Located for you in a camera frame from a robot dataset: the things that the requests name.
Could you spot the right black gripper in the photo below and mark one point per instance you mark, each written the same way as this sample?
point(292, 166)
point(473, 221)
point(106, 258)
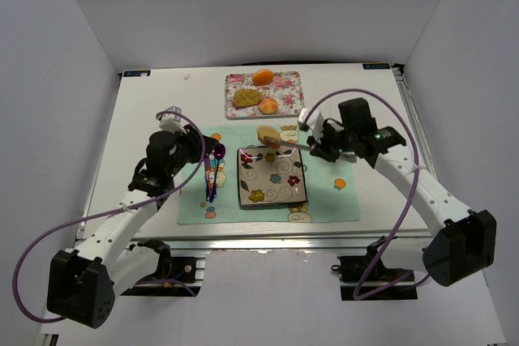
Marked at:
point(322, 148)

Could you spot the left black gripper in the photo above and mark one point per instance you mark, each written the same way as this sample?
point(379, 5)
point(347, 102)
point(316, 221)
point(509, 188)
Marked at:
point(203, 143)

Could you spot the purple spoon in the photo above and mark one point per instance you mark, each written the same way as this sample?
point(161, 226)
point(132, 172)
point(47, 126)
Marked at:
point(212, 164)

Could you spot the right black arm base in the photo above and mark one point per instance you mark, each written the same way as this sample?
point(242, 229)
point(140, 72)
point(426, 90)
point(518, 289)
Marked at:
point(351, 267)

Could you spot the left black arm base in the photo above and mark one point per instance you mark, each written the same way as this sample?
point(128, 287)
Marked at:
point(182, 276)

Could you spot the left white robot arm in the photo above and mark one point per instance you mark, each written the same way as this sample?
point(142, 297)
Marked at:
point(84, 282)

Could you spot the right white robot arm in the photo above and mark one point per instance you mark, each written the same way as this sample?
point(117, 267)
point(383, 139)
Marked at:
point(462, 240)

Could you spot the flat seeded bread slice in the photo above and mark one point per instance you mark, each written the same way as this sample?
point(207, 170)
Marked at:
point(247, 97)

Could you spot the light green placemat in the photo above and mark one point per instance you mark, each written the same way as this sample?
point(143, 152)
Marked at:
point(331, 194)

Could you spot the floral serving tray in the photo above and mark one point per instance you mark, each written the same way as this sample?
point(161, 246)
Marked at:
point(286, 88)

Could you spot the square floral plate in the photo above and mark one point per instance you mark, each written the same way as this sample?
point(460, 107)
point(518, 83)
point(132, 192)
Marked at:
point(270, 177)

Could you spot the orange bun at front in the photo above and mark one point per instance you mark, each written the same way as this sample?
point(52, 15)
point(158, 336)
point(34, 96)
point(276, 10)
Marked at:
point(268, 106)

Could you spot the orange bun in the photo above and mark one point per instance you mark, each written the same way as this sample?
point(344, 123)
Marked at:
point(268, 106)
point(262, 77)

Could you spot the right blue table label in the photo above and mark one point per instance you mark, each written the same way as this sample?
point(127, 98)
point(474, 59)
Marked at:
point(376, 66)

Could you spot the blue table label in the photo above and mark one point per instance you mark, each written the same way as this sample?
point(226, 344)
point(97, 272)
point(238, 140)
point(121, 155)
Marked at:
point(376, 66)
point(136, 73)

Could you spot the left blue table label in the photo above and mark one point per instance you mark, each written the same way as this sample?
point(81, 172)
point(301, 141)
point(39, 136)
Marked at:
point(136, 73)

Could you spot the orange bun at back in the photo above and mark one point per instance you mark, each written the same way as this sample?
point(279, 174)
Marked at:
point(262, 77)

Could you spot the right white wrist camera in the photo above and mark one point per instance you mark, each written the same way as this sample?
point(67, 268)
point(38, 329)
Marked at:
point(311, 122)

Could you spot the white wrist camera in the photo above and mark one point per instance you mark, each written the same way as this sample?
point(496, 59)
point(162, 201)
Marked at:
point(311, 122)
point(170, 121)

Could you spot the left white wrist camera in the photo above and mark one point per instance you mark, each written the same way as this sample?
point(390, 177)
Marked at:
point(170, 121)

